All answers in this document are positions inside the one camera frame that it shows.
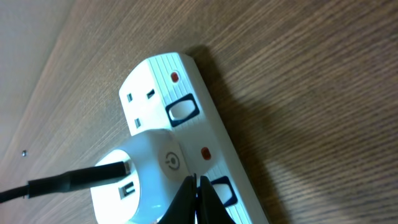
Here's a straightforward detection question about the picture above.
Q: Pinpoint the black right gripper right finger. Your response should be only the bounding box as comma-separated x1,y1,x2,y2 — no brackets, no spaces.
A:
196,176,235,224

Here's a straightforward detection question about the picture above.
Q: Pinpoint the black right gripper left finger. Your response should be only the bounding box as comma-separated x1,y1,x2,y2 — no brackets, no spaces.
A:
158,174,197,224

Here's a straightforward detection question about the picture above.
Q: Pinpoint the black USB charging cable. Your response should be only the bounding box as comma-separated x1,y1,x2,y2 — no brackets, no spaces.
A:
0,161,132,203

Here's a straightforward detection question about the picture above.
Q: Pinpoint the white charger adapter plug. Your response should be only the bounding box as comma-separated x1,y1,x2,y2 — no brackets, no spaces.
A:
90,129,190,223

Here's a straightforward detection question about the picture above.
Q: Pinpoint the white power extension socket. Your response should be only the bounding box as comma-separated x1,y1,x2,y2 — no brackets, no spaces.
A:
119,52,268,223

